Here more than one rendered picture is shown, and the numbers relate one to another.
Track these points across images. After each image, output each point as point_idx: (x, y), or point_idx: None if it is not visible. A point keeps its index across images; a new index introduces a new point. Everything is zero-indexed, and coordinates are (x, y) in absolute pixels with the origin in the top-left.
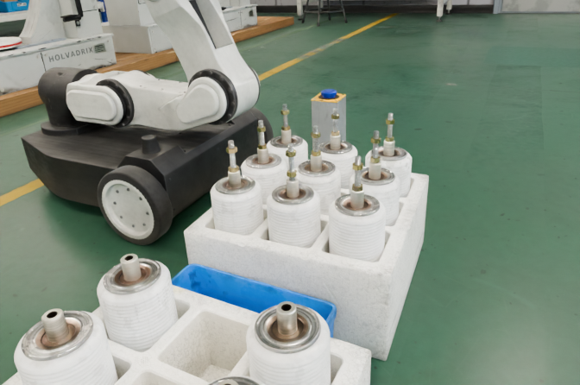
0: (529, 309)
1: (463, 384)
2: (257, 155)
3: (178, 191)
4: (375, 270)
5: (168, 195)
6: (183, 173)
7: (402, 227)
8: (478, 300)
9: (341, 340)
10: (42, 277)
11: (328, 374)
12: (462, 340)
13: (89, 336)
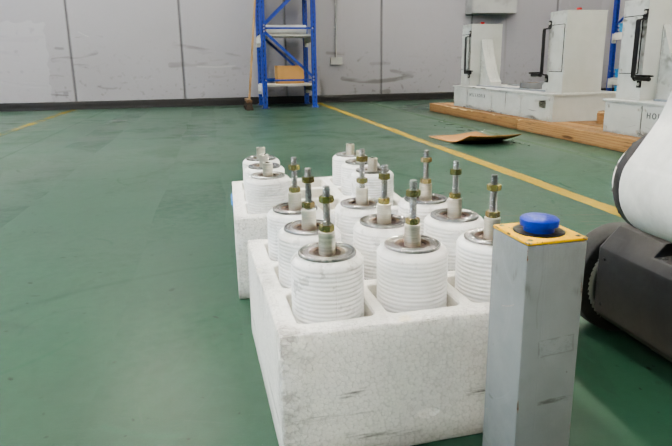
0: (109, 421)
1: (183, 339)
2: (473, 216)
3: (611, 287)
4: (261, 239)
5: (598, 277)
6: (625, 272)
7: (263, 266)
8: (175, 407)
9: (254, 218)
10: None
11: (247, 201)
12: (189, 365)
13: (347, 163)
